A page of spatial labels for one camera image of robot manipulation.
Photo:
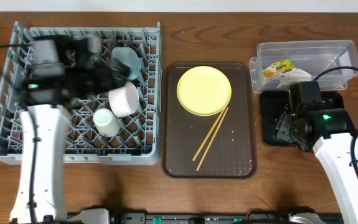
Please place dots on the black waste tray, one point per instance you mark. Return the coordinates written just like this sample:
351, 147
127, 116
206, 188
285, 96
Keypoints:
274, 103

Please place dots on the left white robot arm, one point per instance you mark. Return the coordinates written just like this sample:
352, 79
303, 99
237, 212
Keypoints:
46, 97

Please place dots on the pink white bowl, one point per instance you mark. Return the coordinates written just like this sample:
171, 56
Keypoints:
124, 100

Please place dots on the clear plastic waste bin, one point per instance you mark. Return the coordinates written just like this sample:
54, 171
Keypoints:
312, 56

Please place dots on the wooden chopstick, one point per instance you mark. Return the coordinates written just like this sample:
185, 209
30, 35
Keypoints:
211, 140
213, 128

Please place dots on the green snack wrapper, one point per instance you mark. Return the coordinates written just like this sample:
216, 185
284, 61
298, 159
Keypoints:
278, 68

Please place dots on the yellow round plate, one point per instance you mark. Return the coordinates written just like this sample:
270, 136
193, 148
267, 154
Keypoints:
204, 91

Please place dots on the white tissue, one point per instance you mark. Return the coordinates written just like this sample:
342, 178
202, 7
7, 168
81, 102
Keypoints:
295, 75

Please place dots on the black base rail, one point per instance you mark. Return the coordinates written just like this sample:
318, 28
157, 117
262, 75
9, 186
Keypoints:
256, 215

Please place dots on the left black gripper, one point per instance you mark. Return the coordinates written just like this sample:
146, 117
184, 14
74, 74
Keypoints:
104, 73

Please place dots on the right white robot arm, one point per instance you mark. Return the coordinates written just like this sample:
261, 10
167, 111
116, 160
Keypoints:
331, 136

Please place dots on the grey plastic dishwasher rack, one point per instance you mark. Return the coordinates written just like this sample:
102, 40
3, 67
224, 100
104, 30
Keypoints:
137, 140

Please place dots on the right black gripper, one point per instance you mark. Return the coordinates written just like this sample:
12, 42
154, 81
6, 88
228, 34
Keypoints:
282, 128

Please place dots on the light blue bowl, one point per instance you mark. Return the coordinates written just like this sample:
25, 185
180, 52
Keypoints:
126, 57

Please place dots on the dark brown serving tray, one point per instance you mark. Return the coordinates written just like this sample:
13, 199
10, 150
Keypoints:
233, 152

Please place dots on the pale green cup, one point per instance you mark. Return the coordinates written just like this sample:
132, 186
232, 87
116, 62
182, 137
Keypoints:
106, 122

